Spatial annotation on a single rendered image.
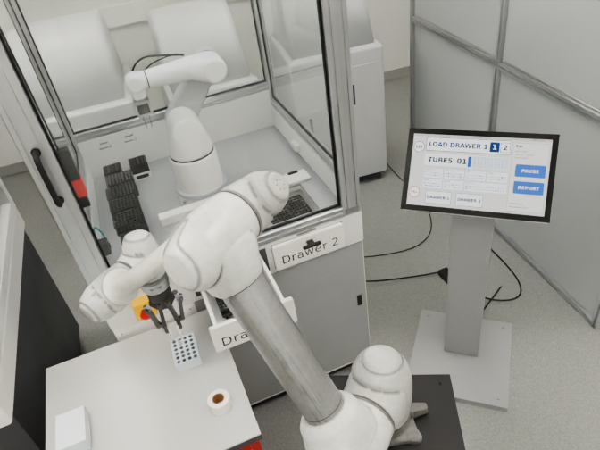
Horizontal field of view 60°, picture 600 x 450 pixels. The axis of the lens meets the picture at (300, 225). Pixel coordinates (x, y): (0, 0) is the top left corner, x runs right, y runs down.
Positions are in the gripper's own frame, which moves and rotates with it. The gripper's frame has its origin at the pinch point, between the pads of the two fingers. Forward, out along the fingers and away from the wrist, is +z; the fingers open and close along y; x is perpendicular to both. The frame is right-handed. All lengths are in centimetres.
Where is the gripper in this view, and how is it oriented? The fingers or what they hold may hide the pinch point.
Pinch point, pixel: (174, 329)
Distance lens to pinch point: 185.6
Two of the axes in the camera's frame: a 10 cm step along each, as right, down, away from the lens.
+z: 1.3, 7.9, 6.0
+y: 9.3, -3.1, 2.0
